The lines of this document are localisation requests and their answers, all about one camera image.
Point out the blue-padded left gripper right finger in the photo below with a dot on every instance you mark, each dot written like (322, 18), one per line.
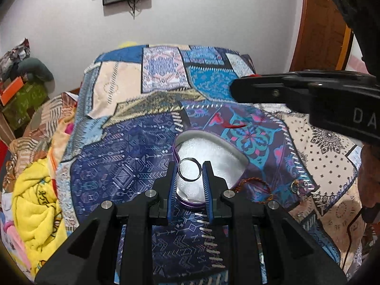
(266, 244)

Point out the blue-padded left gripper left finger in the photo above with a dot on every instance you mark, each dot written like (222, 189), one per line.
(89, 255)

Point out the yellow blanket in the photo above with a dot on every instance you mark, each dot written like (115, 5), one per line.
(37, 214)

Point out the pink plush toy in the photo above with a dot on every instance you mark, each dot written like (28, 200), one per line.
(14, 245)

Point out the striped brown blanket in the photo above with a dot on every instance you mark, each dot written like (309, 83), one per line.
(36, 139)

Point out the blue patchwork patterned cloth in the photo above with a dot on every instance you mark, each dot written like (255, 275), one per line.
(144, 106)

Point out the green patterned box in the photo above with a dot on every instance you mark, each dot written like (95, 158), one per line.
(24, 103)

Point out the orange shoe box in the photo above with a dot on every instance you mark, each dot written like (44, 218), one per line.
(11, 90)

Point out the grey pillow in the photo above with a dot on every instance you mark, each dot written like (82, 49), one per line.
(32, 69)

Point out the yellow round object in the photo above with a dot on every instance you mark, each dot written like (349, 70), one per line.
(127, 44)

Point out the pile of clothes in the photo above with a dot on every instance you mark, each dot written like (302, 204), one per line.
(16, 54)

